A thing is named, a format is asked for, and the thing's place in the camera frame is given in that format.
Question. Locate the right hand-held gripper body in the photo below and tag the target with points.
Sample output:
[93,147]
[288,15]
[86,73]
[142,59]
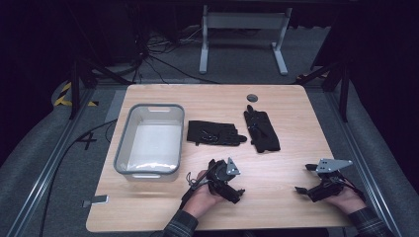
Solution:
[329,184]

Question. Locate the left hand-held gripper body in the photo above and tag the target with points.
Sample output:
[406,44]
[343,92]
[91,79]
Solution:
[221,177]

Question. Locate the black glove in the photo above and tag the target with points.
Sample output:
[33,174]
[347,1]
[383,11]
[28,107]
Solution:
[262,130]
[212,133]

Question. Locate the grey plastic bin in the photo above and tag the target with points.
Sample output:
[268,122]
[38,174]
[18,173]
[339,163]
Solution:
[151,144]

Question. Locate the person's right hand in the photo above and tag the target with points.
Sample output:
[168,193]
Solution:
[347,199]

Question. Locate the grey round table grommet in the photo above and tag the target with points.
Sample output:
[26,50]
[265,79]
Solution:
[252,97]

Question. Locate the black metal stand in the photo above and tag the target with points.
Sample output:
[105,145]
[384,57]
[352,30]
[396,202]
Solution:
[342,89]
[76,89]

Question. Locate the grey tape strip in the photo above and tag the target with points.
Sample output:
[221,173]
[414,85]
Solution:
[96,200]

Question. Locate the yellow black hazard tape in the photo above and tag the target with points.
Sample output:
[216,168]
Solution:
[62,97]

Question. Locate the aluminium rail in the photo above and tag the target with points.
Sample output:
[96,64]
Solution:
[359,154]
[49,164]

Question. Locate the white metal desk frame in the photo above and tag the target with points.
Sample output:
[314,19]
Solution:
[243,20]

